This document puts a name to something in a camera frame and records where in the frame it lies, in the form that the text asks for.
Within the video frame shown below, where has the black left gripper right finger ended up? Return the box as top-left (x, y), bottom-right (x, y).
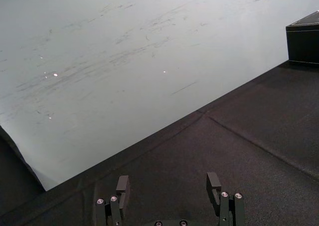
top-left (206, 172), bottom-right (246, 226)

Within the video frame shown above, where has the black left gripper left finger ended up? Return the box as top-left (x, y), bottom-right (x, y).
top-left (95, 175), bottom-right (131, 226)

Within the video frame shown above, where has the black table cloth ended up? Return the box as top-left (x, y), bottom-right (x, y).
top-left (0, 60), bottom-right (319, 226)

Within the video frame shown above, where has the black box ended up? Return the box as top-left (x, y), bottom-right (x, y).
top-left (285, 10), bottom-right (319, 65)

